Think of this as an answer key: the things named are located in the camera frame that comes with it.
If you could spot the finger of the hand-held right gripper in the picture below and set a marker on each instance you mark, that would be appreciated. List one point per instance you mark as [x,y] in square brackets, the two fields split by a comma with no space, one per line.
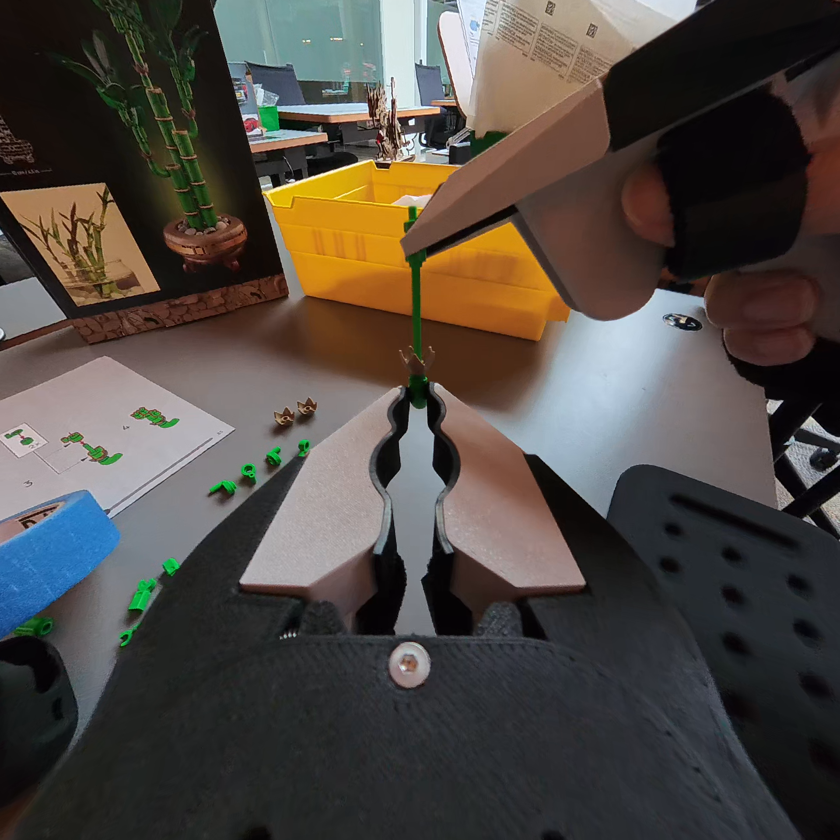
[525,170]

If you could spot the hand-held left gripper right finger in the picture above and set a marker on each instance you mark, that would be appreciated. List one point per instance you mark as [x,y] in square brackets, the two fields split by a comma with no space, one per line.
[512,525]

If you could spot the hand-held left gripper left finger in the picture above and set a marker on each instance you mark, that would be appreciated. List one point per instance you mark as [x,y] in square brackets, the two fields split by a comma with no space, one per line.
[308,525]

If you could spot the green lego stem assembly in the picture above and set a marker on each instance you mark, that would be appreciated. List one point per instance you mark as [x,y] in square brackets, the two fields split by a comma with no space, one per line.
[415,315]

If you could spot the brown lego figure model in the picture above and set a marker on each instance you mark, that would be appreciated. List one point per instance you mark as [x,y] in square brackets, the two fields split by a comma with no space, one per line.
[387,124]

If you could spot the scattered green lego pieces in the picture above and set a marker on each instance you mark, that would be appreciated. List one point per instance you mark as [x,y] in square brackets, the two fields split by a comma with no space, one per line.
[141,594]

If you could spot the lego instruction booklet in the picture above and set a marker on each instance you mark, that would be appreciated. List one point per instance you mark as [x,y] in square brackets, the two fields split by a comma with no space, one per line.
[98,420]

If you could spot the black lego set box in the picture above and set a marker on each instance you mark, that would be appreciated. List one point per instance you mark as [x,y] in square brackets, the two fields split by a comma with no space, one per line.
[98,98]

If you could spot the person's right hand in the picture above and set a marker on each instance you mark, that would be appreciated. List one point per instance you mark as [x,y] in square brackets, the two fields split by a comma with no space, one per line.
[761,315]

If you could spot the green plastic bin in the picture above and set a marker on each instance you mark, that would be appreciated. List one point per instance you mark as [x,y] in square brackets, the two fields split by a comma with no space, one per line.
[492,143]

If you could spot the small black desk device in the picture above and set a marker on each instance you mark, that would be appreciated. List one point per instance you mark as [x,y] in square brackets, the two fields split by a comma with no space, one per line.
[460,152]

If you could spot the white printed paper bags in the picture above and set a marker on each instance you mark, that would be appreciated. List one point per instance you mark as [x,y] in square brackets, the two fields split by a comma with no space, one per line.
[544,59]

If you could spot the crumpled white paper bag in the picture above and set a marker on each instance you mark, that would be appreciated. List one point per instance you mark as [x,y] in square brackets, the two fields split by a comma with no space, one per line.
[413,200]

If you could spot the white poster board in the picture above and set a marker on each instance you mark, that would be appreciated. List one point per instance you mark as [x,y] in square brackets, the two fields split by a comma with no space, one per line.
[456,46]

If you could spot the yellow plastic bin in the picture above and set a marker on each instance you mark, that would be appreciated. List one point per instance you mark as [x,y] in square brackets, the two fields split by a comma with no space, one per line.
[407,275]

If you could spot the blue masking tape roll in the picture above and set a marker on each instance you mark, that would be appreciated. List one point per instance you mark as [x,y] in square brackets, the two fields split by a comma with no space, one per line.
[52,558]

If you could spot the black office chair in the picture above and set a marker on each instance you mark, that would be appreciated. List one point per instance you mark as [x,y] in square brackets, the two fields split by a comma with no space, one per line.
[804,453]

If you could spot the black round object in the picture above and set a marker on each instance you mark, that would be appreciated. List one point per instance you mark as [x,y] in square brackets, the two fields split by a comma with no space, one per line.
[33,715]

